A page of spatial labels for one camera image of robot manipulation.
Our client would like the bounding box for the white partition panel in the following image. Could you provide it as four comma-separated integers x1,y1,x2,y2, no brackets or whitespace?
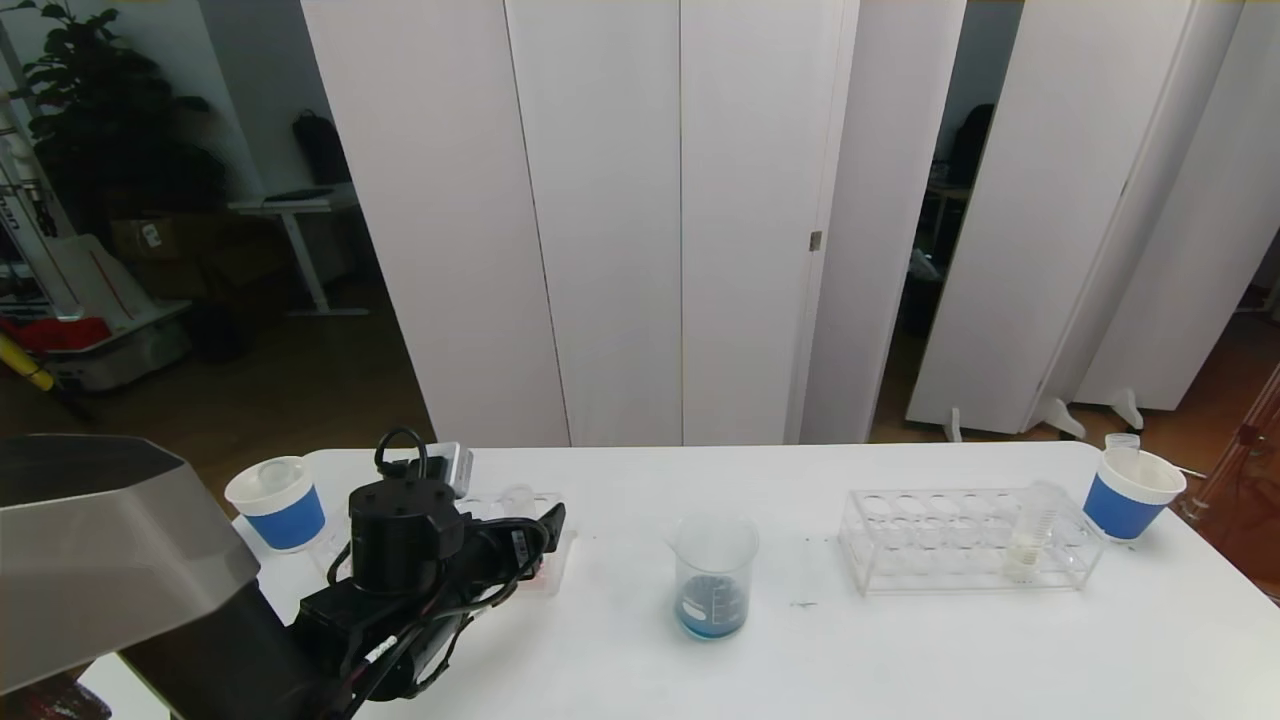
1020,0,1248,433
905,0,1198,437
798,0,969,446
1073,0,1280,413
503,0,684,448
300,0,571,449
680,0,861,447

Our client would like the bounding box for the white upright machine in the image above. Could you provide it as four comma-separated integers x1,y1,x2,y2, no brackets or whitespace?
0,90,81,321

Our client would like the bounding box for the red plastic item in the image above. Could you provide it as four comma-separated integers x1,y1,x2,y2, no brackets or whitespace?
0,316,111,357

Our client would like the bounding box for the transparent acrylic frame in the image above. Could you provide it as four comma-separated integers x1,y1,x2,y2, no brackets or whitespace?
1185,360,1280,601

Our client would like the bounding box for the brown cardboard box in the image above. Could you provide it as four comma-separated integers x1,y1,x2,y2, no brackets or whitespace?
108,213,206,266

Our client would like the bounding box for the black bin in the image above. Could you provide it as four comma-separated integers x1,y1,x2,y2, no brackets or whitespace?
188,298,253,365

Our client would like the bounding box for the pale liquid test tube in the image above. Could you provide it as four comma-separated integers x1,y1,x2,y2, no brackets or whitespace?
1005,481,1067,581

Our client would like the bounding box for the yellow handled tool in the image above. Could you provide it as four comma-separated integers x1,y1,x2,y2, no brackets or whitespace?
0,333,56,393

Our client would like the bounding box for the clear acrylic test tube rack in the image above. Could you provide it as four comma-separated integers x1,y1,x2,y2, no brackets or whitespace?
315,488,577,599
838,487,1107,597

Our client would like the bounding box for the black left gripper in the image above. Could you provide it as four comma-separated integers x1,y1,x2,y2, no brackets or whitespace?
467,502,567,582

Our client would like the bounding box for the white standing desk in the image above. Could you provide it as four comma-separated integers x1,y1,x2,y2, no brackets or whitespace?
228,188,371,321

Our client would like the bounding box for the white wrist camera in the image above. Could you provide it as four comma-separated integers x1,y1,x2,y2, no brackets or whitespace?
408,442,475,499

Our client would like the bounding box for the black chair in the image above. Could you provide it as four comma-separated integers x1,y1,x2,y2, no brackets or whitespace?
943,104,998,189

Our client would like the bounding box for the clear glass beaker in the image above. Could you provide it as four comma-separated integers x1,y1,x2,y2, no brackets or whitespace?
670,512,761,644

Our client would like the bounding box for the dark green potted plant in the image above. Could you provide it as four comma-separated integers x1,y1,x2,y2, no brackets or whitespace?
8,0,229,241

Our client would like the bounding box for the black backpack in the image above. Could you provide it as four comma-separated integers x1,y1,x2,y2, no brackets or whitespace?
291,110,353,187

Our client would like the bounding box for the blue and white paper cup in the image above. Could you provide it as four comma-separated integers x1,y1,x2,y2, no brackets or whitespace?
1082,447,1187,542
224,456,327,554

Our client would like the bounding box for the white flat board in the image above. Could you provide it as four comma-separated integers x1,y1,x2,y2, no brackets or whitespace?
40,235,191,331

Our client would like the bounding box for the grey plastic crate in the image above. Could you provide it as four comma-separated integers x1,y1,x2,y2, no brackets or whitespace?
45,318,193,393

